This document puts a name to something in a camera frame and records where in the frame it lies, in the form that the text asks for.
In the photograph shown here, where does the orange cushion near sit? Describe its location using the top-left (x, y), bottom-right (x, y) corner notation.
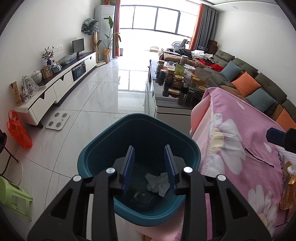
top-left (276, 109), bottom-right (296, 132)

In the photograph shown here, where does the blue grey cushion far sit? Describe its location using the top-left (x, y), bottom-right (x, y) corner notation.
top-left (220, 61), bottom-right (242, 82)

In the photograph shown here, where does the white standing air conditioner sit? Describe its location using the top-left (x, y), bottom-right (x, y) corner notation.
top-left (94, 5), bottom-right (115, 61)

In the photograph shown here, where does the dark green sectional sofa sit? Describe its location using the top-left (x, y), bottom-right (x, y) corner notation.
top-left (194, 50), bottom-right (295, 120)

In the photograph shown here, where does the left orange grey curtain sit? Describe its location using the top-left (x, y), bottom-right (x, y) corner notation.
top-left (112, 0), bottom-right (121, 58)

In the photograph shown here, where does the teal plastic trash bin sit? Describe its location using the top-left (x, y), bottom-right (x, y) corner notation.
top-left (77, 113), bottom-right (201, 226)

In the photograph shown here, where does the green plastic stool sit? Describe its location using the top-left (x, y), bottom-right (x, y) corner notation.
top-left (1, 176), bottom-right (33, 221)

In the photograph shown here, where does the pink floral tablecloth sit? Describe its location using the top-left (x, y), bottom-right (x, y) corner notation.
top-left (134, 86), bottom-right (296, 241)

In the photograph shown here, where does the white black TV cabinet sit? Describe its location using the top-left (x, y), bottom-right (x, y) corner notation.
top-left (15, 52), bottom-right (97, 126)

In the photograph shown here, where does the glass coffee table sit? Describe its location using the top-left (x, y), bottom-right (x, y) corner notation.
top-left (144, 60), bottom-right (204, 135)

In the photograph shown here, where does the small black monitor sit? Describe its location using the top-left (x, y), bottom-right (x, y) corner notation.
top-left (72, 38), bottom-right (84, 57)

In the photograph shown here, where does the blue grey cushion near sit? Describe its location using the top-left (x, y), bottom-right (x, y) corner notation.
top-left (246, 88), bottom-right (275, 113)

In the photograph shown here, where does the tall potted plant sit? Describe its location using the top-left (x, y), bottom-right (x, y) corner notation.
top-left (96, 16), bottom-right (121, 63)

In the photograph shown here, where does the orange plastic bag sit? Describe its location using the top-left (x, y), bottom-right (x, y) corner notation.
top-left (6, 110), bottom-right (33, 149)

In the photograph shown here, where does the right orange grey curtain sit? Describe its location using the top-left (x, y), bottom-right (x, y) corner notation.
top-left (189, 4), bottom-right (219, 51)

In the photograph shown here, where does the gold foil snack wrapper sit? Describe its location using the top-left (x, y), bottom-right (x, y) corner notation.
top-left (280, 161), bottom-right (295, 210)

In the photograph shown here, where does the blue grey cushion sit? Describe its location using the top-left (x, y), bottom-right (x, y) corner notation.
top-left (220, 61), bottom-right (242, 82)
top-left (246, 88), bottom-right (275, 113)

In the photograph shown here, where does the orange grey curtain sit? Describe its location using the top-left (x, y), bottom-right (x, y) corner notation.
top-left (112, 0), bottom-right (121, 58)
top-left (189, 4), bottom-right (219, 51)

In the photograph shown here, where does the orange cushion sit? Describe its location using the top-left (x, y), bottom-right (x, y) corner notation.
top-left (231, 72), bottom-right (261, 97)
top-left (276, 109), bottom-right (296, 132)

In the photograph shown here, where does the orange cushion far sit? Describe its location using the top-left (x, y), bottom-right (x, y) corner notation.
top-left (231, 72), bottom-right (261, 97)

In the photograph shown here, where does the white bathroom scale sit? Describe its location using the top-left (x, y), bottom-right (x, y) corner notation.
top-left (46, 111), bottom-right (70, 131)

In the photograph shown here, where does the white tissue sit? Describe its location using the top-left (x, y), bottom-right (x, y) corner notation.
top-left (145, 172), bottom-right (170, 197)

